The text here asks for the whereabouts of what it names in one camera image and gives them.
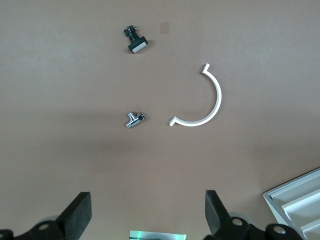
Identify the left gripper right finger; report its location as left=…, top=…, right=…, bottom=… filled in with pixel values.
left=203, top=190, right=305, bottom=240

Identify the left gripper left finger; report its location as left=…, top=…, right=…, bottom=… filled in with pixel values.
left=0, top=191, right=92, bottom=240

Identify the black button with white cap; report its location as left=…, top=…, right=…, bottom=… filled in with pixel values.
left=122, top=24, right=150, bottom=54

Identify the chrome valve fitting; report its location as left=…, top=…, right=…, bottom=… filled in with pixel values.
left=124, top=111, right=147, bottom=129

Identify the white half ring bracket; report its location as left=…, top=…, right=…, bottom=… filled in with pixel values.
left=168, top=63, right=223, bottom=128

